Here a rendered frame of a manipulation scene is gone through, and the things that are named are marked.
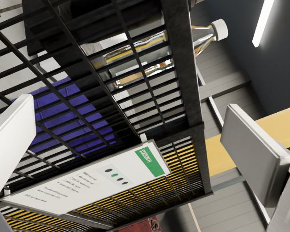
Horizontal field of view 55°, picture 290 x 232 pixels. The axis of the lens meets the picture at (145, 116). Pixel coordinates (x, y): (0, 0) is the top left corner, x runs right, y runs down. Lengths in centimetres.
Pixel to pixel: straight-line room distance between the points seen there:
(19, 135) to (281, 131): 89
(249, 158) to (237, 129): 2
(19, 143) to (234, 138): 13
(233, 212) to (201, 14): 475
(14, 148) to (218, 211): 589
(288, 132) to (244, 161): 82
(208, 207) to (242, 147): 584
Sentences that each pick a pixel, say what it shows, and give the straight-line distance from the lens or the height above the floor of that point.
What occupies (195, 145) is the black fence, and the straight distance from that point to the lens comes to 60.
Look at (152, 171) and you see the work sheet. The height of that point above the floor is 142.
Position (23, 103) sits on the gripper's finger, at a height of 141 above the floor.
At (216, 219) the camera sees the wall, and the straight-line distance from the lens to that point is 602.
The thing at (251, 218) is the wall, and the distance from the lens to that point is 608.
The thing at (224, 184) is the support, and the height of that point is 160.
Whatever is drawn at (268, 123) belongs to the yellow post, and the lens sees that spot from 99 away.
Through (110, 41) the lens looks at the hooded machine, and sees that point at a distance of 433.
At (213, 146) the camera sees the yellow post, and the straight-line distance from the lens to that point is 95.
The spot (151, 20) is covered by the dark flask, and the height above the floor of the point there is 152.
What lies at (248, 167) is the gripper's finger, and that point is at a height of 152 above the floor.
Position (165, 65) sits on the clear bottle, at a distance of 45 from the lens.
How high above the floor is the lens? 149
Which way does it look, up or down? 4 degrees down
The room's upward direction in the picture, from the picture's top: 69 degrees clockwise
